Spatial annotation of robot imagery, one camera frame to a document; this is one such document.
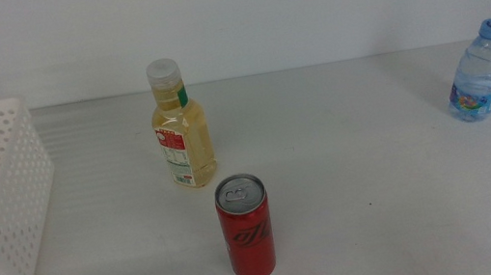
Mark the water bottle with blue cap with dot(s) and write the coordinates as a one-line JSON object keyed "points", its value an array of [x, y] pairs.
{"points": [[477, 73]]}

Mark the yellow tea bottle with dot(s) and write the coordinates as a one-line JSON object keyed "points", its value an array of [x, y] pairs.
{"points": [[187, 141]]}

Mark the red cola can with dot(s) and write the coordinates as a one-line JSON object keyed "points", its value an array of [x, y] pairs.
{"points": [[248, 249]]}

